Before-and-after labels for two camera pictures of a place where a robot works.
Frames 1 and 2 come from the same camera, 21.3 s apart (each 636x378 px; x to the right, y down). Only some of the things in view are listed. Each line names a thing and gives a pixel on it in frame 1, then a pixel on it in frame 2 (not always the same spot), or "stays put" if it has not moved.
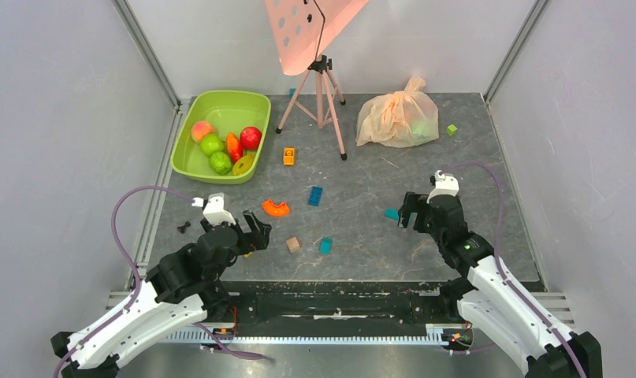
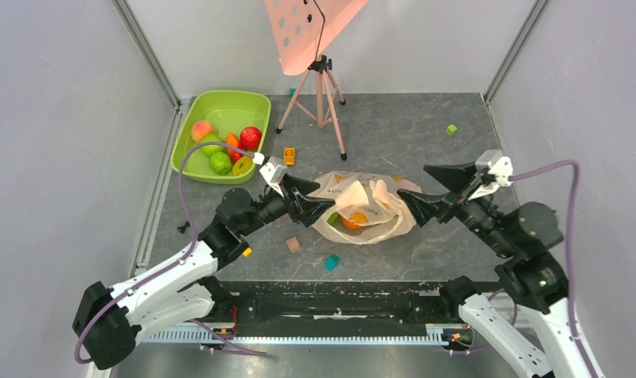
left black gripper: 259,236 -> 310,208
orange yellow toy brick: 288,157 stays put
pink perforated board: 303,30 stays put
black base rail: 329,303 stays put
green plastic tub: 228,111 stays put
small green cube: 451,129 stays put
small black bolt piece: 182,229 stays put
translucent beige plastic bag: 399,119 -> 367,208
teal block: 325,246 -> 332,261
